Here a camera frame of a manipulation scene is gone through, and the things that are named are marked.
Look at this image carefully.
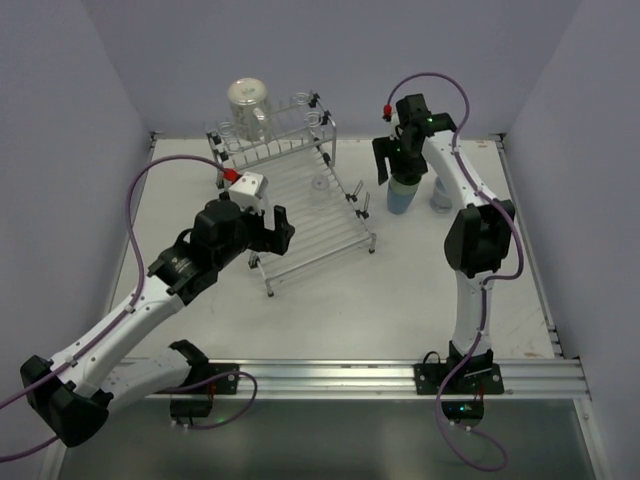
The light blue cup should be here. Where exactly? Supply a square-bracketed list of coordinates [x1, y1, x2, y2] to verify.
[386, 188, 416, 215]

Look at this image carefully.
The white ceramic mug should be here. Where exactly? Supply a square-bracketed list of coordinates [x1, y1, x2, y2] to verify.
[429, 177, 452, 213]

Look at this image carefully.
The green cup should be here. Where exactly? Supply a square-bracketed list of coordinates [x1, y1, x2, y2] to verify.
[388, 177, 421, 196]

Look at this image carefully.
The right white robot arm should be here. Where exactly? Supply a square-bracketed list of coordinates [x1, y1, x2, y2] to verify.
[372, 94, 515, 374]

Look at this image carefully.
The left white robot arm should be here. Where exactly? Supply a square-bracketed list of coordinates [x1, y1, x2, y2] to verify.
[20, 199, 295, 447]

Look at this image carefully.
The small clear glass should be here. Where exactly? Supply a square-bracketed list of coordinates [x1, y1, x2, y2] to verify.
[310, 174, 331, 203]

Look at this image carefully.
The large glass mug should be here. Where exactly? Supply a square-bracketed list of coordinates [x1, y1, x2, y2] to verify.
[227, 77, 273, 143]

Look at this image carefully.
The left black controller box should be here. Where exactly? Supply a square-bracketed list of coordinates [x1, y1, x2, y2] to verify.
[169, 397, 213, 423]

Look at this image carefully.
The black controller box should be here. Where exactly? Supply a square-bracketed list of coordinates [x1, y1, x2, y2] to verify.
[169, 397, 213, 423]
[442, 400, 485, 425]

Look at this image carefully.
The right black controller box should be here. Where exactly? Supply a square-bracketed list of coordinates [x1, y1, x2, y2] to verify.
[442, 400, 485, 425]

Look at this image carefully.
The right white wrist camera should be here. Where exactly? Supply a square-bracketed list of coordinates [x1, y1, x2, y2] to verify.
[382, 104, 400, 127]

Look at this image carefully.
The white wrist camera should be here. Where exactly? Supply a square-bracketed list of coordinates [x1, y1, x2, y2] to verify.
[382, 104, 400, 127]
[228, 172, 265, 212]

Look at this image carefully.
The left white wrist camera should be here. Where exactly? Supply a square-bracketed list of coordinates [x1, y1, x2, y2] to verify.
[228, 172, 265, 212]

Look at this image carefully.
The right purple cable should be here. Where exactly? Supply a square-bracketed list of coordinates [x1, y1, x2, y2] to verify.
[384, 73, 526, 472]

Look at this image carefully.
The silver wire dish rack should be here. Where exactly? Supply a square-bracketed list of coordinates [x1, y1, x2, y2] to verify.
[206, 91, 377, 297]

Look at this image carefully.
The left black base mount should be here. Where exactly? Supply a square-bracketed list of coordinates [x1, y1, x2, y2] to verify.
[166, 363, 239, 396]

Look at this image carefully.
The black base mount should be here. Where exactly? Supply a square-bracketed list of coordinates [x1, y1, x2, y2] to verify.
[166, 363, 239, 396]
[413, 346, 505, 395]

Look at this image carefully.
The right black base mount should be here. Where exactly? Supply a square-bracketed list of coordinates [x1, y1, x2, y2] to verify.
[413, 346, 505, 395]

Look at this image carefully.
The aluminium mounting rail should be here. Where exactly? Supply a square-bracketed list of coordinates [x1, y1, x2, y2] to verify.
[64, 355, 589, 401]

